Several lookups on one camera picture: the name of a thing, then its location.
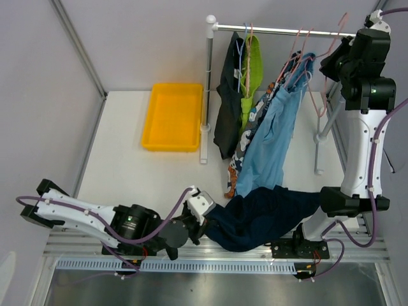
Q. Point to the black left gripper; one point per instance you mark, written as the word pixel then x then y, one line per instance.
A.
pixel 198 229

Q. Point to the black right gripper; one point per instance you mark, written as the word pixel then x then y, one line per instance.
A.
pixel 327 67

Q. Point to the patterned blue orange shorts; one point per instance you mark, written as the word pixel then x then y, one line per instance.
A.
pixel 256 116

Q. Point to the navy blue shorts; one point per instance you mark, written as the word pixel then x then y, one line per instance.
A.
pixel 262 216

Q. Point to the lime green shorts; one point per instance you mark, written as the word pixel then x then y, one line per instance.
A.
pixel 256 79

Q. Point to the blue wire hanger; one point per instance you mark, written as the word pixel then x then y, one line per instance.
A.
pixel 240 52

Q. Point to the light blue shorts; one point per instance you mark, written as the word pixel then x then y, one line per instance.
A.
pixel 264 160

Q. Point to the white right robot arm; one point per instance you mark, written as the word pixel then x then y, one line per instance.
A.
pixel 369 98

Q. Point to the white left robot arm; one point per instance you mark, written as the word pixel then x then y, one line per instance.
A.
pixel 126 231

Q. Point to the yellow plastic tray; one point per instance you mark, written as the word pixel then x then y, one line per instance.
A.
pixel 173 118

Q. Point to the white metal clothes rack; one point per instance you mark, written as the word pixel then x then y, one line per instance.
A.
pixel 213 26

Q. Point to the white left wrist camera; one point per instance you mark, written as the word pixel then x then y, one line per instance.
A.
pixel 200 204

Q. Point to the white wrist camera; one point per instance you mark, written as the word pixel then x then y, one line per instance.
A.
pixel 200 204
pixel 375 21

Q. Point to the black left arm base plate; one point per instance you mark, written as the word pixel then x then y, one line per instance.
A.
pixel 132 250

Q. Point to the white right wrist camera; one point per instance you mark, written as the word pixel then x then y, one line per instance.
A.
pixel 375 21

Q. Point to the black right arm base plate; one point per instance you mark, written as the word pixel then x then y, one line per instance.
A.
pixel 287 249

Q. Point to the white slotted cable duct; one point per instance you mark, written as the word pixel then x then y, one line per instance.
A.
pixel 182 266

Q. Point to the aluminium mounting rail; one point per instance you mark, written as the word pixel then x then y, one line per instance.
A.
pixel 76 244

